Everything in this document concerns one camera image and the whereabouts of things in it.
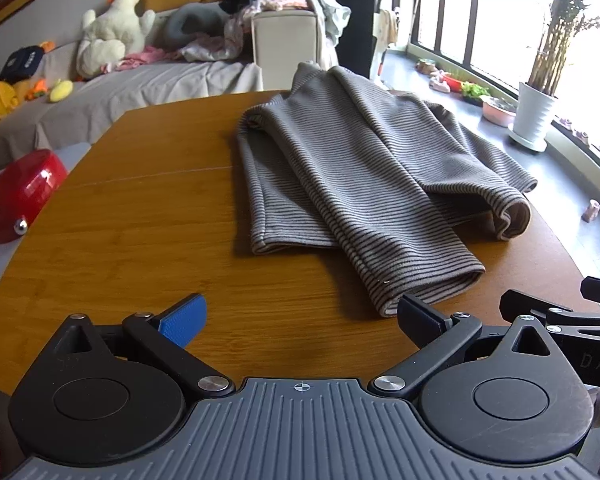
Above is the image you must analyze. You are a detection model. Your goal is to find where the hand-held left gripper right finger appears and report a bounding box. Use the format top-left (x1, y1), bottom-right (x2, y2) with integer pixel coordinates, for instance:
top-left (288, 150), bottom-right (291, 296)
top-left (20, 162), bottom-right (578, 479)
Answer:
top-left (369, 293), bottom-right (552, 401)

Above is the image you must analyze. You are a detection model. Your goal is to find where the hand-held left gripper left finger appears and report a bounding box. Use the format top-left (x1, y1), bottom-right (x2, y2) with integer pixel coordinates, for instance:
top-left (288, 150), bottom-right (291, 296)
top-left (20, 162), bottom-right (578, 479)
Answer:
top-left (54, 293), bottom-right (235, 402)

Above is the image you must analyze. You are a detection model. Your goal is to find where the grey striped garment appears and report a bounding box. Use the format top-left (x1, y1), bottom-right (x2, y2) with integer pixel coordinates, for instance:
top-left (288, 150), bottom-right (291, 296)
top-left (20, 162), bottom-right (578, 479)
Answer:
top-left (235, 61), bottom-right (539, 319)

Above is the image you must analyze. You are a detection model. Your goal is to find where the potted bamboo plant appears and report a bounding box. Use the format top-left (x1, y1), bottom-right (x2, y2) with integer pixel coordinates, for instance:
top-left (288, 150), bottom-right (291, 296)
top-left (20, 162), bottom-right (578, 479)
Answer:
top-left (507, 0), bottom-right (600, 154)

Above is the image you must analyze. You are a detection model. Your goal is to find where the pink bowl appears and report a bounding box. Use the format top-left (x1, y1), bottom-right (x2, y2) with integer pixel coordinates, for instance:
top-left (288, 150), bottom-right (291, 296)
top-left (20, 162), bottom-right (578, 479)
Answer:
top-left (480, 95), bottom-right (519, 128)

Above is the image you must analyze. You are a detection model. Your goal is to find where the red glossy container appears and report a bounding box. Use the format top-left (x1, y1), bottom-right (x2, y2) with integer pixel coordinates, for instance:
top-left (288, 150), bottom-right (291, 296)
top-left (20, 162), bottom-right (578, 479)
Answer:
top-left (0, 149), bottom-right (69, 246)

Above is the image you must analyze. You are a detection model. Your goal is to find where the tray of green sprouts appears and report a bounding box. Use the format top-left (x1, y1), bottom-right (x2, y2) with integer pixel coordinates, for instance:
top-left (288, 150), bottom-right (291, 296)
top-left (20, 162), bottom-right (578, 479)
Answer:
top-left (460, 81), bottom-right (492, 107)

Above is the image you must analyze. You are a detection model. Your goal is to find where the grey covered sofa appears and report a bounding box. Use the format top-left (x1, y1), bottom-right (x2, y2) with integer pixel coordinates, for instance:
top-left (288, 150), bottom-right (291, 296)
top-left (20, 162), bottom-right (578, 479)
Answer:
top-left (0, 40), bottom-right (267, 176)

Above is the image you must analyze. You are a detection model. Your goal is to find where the small yellow plush toy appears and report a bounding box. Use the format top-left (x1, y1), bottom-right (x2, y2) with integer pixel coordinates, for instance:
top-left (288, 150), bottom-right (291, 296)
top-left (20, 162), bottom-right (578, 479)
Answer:
top-left (48, 79), bottom-right (75, 104)

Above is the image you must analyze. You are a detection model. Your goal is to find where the pink cloth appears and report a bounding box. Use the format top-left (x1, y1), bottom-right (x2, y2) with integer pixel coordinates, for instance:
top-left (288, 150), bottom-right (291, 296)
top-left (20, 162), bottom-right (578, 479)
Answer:
top-left (105, 46), bottom-right (182, 72)

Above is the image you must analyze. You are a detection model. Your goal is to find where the orange toy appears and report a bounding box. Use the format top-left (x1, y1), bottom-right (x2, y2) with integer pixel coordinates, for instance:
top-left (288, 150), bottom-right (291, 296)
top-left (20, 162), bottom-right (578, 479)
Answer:
top-left (25, 77), bottom-right (49, 101)

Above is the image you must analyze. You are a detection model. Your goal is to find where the beige sofa armrest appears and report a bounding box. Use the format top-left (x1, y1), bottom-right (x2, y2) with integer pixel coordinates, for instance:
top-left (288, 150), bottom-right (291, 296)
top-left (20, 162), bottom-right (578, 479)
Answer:
top-left (251, 9), bottom-right (327, 92)

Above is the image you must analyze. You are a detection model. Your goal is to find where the grey neck pillow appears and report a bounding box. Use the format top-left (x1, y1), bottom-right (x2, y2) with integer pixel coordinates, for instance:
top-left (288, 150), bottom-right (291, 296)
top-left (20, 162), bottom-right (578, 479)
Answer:
top-left (162, 2), bottom-right (229, 52)

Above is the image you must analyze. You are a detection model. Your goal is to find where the white plush duck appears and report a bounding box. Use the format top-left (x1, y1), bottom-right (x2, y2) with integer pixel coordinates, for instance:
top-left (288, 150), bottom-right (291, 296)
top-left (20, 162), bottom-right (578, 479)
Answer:
top-left (76, 0), bottom-right (156, 81)

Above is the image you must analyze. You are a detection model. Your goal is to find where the light green shirt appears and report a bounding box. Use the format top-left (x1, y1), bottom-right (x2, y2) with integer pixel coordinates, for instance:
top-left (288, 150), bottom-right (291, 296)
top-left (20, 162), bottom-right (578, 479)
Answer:
top-left (300, 0), bottom-right (352, 49)

